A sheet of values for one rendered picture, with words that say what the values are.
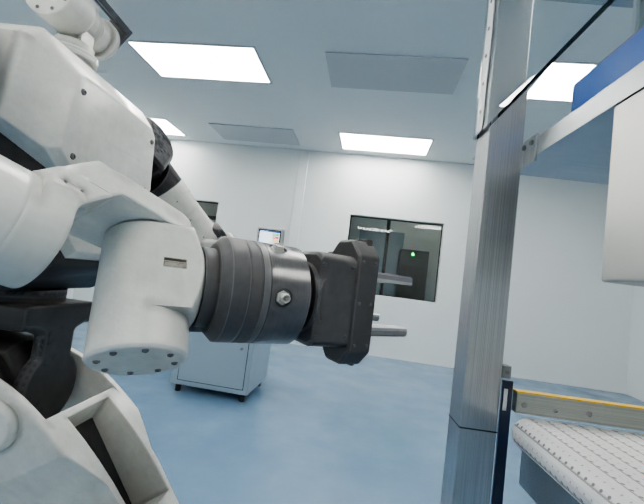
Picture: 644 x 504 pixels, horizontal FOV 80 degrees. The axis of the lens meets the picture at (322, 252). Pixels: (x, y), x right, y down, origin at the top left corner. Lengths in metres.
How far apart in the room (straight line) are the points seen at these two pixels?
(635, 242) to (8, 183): 0.50
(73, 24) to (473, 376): 0.78
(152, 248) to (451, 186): 5.66
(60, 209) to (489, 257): 0.60
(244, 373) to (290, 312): 2.76
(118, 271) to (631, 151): 0.49
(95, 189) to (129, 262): 0.05
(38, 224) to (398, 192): 5.58
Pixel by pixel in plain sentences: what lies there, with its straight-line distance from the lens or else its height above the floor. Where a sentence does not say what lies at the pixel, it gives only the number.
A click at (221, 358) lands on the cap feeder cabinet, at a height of 0.31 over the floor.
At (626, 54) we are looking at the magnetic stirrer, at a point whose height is 1.32.
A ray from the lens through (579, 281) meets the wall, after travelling 6.26.
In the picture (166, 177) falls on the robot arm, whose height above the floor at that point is 1.17.
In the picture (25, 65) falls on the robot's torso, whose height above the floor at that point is 1.19.
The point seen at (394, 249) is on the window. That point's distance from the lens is 5.71.
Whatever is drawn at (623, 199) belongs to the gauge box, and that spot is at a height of 1.13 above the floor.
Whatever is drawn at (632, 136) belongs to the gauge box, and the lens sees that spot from 0.52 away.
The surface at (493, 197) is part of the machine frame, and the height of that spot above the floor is 1.18.
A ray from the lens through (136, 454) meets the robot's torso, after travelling 0.66.
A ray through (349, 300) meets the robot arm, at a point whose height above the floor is 0.99.
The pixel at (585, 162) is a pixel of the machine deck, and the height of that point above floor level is 1.24.
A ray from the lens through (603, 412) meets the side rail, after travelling 0.78.
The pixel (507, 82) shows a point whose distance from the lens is 0.69.
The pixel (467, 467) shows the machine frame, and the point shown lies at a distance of 0.74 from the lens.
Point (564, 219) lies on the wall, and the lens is 6.26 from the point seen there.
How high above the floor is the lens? 1.01
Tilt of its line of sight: 4 degrees up
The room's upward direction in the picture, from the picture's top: 7 degrees clockwise
